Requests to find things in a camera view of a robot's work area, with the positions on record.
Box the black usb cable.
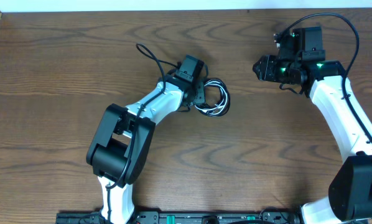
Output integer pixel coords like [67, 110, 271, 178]
[192, 77, 231, 118]

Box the white usb cable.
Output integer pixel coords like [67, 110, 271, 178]
[194, 80, 229, 114]

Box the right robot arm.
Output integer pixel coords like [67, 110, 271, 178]
[253, 27, 372, 223]

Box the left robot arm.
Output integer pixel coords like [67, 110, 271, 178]
[86, 55, 205, 223]

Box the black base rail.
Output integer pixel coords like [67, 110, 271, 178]
[55, 210, 301, 224]

